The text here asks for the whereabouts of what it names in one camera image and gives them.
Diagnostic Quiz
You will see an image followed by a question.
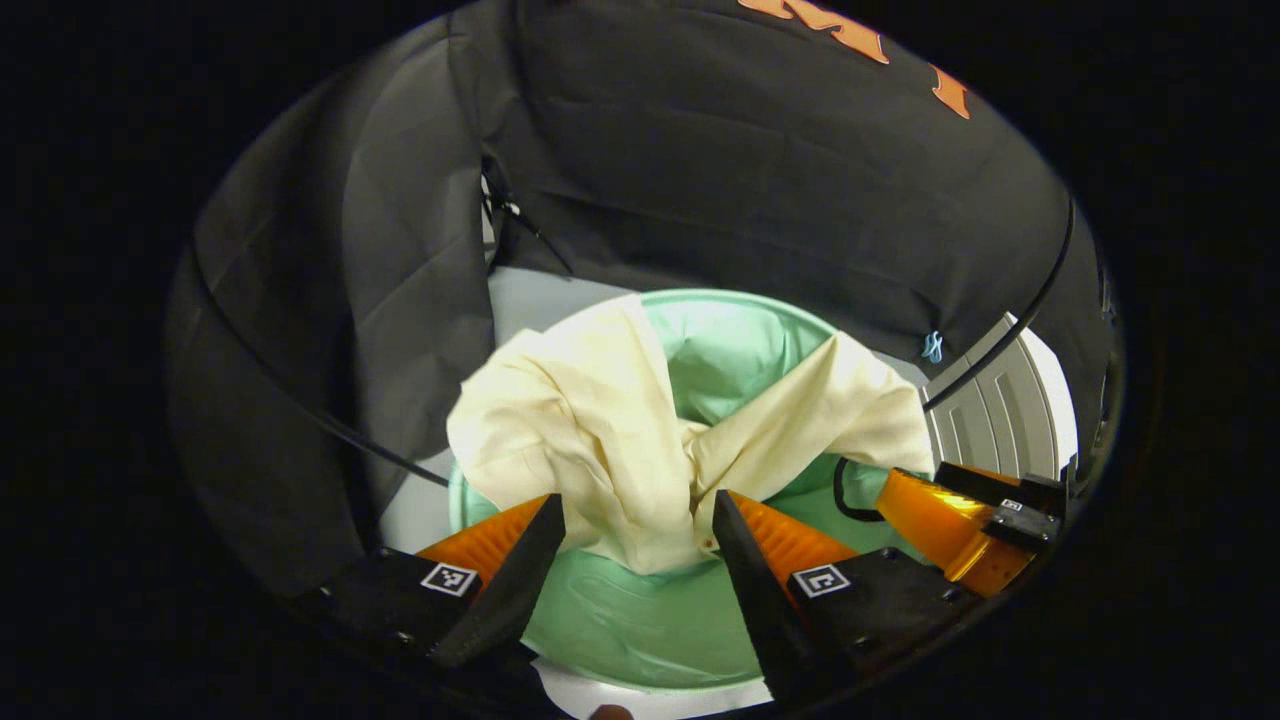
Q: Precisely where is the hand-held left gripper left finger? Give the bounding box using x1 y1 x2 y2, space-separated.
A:
320 493 568 671

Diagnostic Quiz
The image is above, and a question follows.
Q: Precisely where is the cream shirt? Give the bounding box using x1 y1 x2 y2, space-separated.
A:
446 295 936 576

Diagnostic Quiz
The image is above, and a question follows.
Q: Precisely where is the green laundry hamper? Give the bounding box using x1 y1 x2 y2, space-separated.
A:
448 288 936 693

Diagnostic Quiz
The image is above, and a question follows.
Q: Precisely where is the thin black rod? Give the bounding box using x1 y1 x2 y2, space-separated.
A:
188 245 453 489

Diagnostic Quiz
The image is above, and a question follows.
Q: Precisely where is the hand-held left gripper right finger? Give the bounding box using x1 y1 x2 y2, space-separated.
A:
711 489 986 706

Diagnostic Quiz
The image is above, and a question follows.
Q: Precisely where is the black cord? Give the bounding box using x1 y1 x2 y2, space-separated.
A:
480 155 576 276

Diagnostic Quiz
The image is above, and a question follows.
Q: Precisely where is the black backdrop cloth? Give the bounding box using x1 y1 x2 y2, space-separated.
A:
165 0 1119 601

